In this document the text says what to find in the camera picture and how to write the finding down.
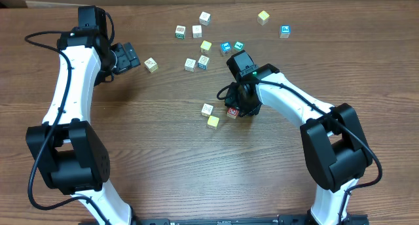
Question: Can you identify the cream block brown drawing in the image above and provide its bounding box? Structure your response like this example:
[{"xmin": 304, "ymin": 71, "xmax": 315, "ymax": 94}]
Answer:
[{"xmin": 144, "ymin": 58, "xmax": 158, "ymax": 73}]

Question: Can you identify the cream block green letter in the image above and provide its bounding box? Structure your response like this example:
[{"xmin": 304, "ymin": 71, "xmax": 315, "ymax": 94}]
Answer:
[{"xmin": 175, "ymin": 26, "xmax": 186, "ymax": 39}]

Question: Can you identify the blue top wooden block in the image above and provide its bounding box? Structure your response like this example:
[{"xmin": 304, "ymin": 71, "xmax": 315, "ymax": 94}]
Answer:
[{"xmin": 220, "ymin": 42, "xmax": 232, "ymax": 56}]

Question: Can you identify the cream block red letter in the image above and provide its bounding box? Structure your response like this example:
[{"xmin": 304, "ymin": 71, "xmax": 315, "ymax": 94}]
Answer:
[{"xmin": 184, "ymin": 58, "xmax": 196, "ymax": 72}]

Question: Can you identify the yellow top block middle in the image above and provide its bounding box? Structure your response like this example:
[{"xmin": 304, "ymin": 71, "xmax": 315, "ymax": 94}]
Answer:
[{"xmin": 200, "ymin": 41, "xmax": 212, "ymax": 54}]

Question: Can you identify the plain cream wooden block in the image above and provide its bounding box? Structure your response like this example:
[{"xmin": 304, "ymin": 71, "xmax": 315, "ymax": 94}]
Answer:
[{"xmin": 192, "ymin": 25, "xmax": 202, "ymax": 39}]

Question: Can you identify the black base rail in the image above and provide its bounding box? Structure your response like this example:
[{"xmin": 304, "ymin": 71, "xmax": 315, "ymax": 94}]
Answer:
[{"xmin": 137, "ymin": 213, "xmax": 370, "ymax": 225}]

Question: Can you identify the red top wooden block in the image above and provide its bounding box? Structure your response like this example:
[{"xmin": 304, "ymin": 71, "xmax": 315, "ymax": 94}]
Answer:
[{"xmin": 227, "ymin": 107, "xmax": 239, "ymax": 119}]

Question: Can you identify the cream block blue letter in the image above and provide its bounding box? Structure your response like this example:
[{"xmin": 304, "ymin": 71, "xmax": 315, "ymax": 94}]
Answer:
[{"xmin": 198, "ymin": 55, "xmax": 210, "ymax": 69}]

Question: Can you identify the cream umbrella wooden block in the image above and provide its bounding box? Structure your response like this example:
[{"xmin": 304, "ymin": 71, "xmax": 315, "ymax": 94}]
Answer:
[{"xmin": 201, "ymin": 103, "xmax": 213, "ymax": 117}]

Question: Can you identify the green top wooden block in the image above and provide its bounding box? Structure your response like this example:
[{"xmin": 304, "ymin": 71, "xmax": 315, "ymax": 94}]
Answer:
[{"xmin": 233, "ymin": 41, "xmax": 245, "ymax": 53}]

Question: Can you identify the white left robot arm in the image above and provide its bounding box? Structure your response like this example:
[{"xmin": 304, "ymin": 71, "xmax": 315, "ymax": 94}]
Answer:
[{"xmin": 26, "ymin": 6, "xmax": 140, "ymax": 224}]

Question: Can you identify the cream block top row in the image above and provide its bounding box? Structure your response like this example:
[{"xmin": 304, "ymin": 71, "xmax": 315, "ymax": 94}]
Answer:
[{"xmin": 199, "ymin": 11, "xmax": 211, "ymax": 26}]

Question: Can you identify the yellow top block far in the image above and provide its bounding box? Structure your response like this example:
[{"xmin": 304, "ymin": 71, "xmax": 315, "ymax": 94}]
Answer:
[{"xmin": 257, "ymin": 10, "xmax": 270, "ymax": 26}]

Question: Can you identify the blue top block far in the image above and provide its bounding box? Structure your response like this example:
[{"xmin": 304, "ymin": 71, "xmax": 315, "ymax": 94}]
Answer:
[{"xmin": 280, "ymin": 25, "xmax": 291, "ymax": 39}]

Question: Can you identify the yellow top wooden block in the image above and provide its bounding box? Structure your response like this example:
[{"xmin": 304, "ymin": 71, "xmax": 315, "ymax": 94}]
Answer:
[{"xmin": 207, "ymin": 116, "xmax": 219, "ymax": 130}]

